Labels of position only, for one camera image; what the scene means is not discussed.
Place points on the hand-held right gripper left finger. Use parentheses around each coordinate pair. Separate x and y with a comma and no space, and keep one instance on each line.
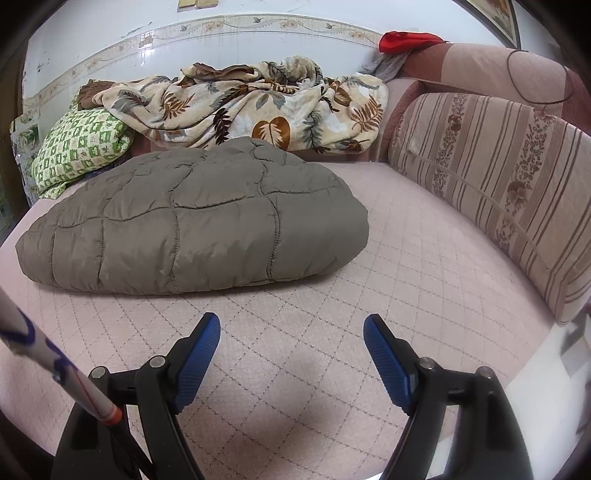
(196,364)

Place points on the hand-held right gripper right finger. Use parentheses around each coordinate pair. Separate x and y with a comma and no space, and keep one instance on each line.
(388,364)

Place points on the grey padded coat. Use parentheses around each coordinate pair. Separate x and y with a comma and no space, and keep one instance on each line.
(184,221)

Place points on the pink quilted bed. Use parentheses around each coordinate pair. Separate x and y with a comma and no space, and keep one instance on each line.
(323,314)

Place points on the white stick with blue marks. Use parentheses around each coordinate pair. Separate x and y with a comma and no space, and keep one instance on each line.
(60,364)

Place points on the striped floral sofa cushion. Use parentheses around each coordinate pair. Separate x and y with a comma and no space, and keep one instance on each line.
(485,175)

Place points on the green checkered pillow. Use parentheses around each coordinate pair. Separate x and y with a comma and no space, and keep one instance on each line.
(78,147)

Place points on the leaf print blanket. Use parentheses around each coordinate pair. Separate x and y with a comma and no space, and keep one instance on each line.
(231,106)

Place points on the green printed plastic bag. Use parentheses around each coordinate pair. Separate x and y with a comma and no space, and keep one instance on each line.
(25,134)

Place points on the grey cloth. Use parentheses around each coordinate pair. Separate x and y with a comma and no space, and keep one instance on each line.
(388,67)

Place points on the pink sofa backrest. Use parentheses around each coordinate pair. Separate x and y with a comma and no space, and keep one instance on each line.
(471,64)

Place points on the red cloth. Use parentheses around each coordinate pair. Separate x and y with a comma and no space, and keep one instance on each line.
(401,40)

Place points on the framed wall picture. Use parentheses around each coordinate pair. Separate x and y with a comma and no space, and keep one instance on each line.
(503,16)

